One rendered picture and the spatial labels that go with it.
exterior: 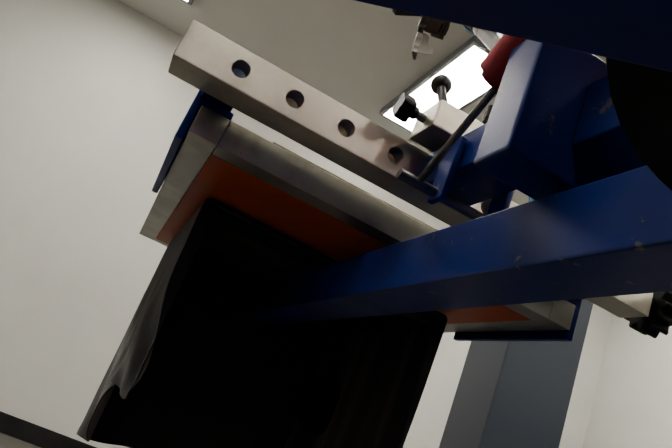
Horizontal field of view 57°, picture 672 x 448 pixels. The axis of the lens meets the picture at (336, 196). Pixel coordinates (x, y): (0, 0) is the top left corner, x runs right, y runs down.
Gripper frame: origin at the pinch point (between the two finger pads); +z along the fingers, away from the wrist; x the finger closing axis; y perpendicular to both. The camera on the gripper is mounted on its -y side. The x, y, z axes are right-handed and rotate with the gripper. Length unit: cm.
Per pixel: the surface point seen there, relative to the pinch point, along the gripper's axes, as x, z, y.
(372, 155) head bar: -37, 98, -12
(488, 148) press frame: -55, 114, -6
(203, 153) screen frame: -27, 97, -32
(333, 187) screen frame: -29, 97, -15
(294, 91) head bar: -40, 95, -23
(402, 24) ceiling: 99, -187, 11
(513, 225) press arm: -51, 117, -2
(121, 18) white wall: 202, -243, -183
